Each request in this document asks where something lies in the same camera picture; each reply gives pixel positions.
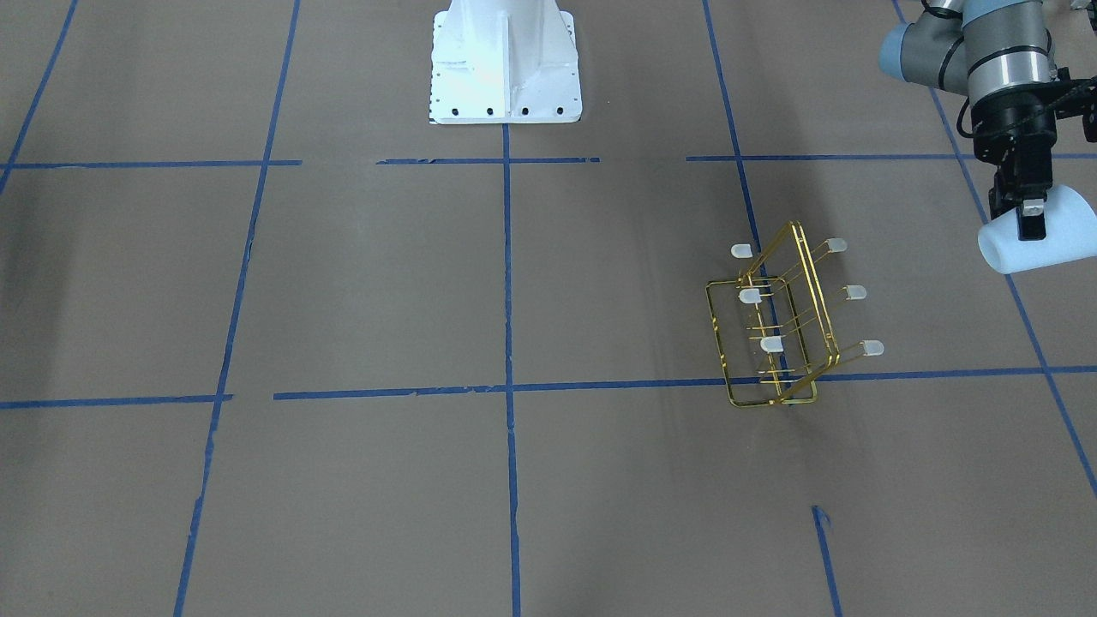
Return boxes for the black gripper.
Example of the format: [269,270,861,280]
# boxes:
[972,81,1063,242]

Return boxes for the light blue plastic cup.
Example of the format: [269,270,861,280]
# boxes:
[977,184,1096,274]

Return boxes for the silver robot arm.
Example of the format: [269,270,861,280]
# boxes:
[878,1,1062,242]

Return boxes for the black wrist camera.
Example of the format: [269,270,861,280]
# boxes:
[1050,68,1096,143]

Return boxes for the gold wire cup holder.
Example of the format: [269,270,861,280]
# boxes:
[704,221,885,410]

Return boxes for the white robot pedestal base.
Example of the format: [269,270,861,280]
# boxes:
[429,1,583,125]

